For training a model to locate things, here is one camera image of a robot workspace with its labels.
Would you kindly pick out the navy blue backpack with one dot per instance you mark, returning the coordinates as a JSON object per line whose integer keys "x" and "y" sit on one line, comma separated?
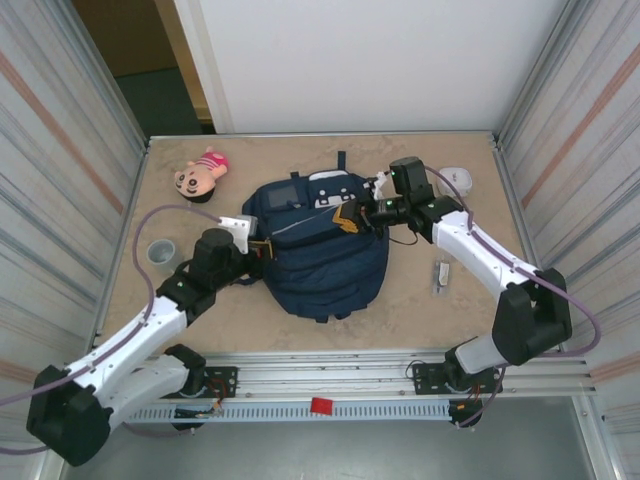
{"x": 325, "y": 280}

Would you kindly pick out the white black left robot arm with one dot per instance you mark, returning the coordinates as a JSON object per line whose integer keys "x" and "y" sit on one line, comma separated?
{"x": 125, "y": 340}

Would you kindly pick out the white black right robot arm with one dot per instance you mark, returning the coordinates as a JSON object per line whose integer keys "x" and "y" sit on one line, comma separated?
{"x": 480, "y": 250}

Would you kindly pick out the white round container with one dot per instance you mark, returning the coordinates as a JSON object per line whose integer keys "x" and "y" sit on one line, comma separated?
{"x": 457, "y": 186}

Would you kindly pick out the grey plastic cup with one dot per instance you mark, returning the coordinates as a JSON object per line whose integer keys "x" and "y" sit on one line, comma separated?
{"x": 162, "y": 255}

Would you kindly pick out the pink plush doll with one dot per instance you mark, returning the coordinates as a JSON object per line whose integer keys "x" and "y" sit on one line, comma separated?
{"x": 197, "y": 177}

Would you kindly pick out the clear plastic packet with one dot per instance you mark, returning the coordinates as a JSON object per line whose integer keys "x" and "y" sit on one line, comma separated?
{"x": 440, "y": 276}

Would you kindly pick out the red tag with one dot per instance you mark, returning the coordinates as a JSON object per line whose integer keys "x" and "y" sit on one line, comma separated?
{"x": 322, "y": 406}

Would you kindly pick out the brown wooden door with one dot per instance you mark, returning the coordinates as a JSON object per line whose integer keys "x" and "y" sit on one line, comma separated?
{"x": 130, "y": 35}

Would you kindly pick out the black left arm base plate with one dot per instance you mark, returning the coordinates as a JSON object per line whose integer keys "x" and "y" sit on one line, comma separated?
{"x": 222, "y": 380}

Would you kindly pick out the aluminium table frame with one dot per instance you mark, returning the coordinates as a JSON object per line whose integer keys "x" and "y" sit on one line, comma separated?
{"x": 325, "y": 372}

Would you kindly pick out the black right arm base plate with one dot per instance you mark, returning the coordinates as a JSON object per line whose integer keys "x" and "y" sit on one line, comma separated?
{"x": 425, "y": 380}

